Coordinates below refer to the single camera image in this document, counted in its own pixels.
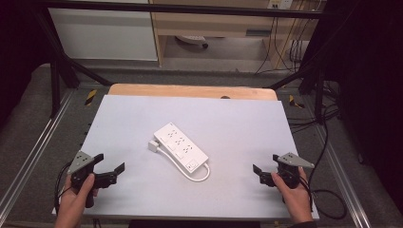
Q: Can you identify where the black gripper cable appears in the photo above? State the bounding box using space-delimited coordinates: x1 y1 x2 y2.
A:
53 161 73 214
307 120 348 220

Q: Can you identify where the person's left hand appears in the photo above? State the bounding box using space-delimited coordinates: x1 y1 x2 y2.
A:
54 173 96 223

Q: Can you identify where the white plug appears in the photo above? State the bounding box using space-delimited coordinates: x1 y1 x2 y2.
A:
147 140 162 153

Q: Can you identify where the wooden table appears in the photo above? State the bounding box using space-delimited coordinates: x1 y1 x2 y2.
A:
107 83 278 102

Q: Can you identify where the white device under desk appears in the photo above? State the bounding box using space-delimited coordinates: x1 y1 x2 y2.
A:
175 34 210 49

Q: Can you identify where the white wall socket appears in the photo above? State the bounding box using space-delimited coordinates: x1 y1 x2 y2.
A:
266 0 295 10

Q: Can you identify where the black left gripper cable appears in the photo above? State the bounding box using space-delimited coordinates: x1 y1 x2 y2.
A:
53 161 73 214

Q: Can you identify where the black metal stand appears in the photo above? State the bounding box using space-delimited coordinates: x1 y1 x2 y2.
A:
32 8 114 119
268 61 327 125

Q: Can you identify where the black horizontal frame bar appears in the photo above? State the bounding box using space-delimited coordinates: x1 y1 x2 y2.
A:
41 1 325 20

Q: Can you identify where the white power cable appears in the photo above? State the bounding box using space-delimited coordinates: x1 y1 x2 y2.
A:
156 147 211 182

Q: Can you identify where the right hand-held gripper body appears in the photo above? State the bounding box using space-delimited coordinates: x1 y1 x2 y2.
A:
259 152 316 190

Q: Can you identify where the white table mat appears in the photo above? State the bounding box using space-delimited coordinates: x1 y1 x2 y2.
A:
51 94 320 221

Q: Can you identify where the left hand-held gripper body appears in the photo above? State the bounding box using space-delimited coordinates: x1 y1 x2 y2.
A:
67 150 118 209

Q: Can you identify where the white cabinet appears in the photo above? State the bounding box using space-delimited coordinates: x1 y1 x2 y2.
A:
48 0 159 62

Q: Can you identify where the black curtain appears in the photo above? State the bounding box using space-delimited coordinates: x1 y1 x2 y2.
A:
321 0 403 217
0 0 53 127

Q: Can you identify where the person's right hand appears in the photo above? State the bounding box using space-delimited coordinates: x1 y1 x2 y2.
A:
271 167 315 224

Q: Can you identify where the person's dark clothing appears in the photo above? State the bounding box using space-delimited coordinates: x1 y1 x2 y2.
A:
127 218 261 228

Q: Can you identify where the wooden desk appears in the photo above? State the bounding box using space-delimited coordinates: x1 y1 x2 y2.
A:
147 0 322 69

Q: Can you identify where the bundle of background cables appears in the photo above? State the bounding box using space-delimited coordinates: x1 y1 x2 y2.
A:
254 9 319 76

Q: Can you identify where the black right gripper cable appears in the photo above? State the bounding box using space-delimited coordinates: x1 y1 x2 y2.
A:
307 120 348 220

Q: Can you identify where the aluminium floor rail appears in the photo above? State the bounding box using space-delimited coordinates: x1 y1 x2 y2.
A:
0 90 76 218
316 124 373 228

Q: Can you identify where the white power strip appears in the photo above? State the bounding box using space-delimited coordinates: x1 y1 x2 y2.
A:
153 122 210 174

